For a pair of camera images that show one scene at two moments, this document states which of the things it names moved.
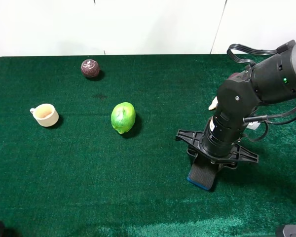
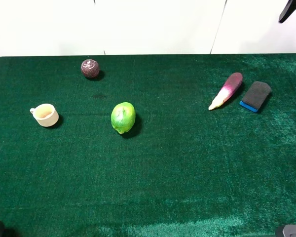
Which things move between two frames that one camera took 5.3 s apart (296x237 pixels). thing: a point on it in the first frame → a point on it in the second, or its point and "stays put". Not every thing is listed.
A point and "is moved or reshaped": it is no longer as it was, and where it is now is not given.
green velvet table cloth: [85, 146] stays put
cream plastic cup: [45, 115] stays put
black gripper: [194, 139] → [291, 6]
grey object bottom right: [294, 230] stays put
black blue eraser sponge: [203, 175] is moved or reshaped
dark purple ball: [90, 67] stays put
